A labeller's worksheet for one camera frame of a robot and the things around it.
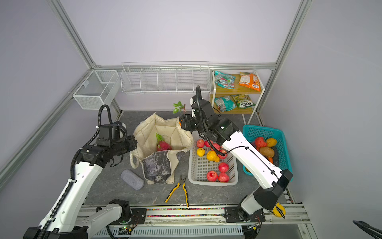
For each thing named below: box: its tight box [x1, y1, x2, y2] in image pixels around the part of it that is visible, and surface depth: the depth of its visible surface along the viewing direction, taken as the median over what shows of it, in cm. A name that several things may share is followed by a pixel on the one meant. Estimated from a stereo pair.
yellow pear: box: [206, 150, 220, 163], surface depth 91 cm
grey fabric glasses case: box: [120, 168, 145, 191], surface depth 85 cm
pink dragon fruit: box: [155, 132, 173, 152], surface depth 94 cm
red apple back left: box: [196, 138, 205, 148], surface depth 98 cm
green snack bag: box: [230, 94, 257, 110], surface depth 103 cm
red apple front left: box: [206, 170, 218, 183], surface depth 83 cm
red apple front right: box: [217, 172, 230, 183], surface depth 82 cm
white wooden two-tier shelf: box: [209, 70, 266, 125], surface depth 89 cm
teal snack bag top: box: [214, 71, 236, 90], surface depth 87 cm
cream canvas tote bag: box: [129, 113, 194, 184], surface depth 82 cm
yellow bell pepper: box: [266, 137, 278, 148], surface depth 96 cm
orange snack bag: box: [238, 71, 262, 92], surface depth 88 cm
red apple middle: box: [218, 162, 230, 173], surface depth 86 cm
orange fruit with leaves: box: [172, 101, 187, 127], surface depth 70 cm
